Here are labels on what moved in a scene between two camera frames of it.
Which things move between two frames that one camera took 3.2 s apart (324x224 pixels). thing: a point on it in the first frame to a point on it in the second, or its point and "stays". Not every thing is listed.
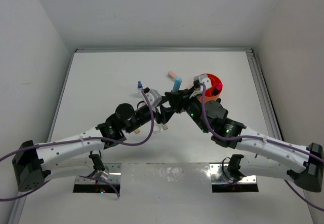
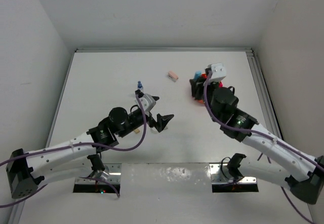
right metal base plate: x=220 y=175 stays
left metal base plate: x=114 y=177 stays
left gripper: x=165 y=113 to x=160 y=120
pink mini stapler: x=172 y=75 stays
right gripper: x=187 y=98 to x=197 y=87
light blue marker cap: x=178 y=80 to x=197 y=74
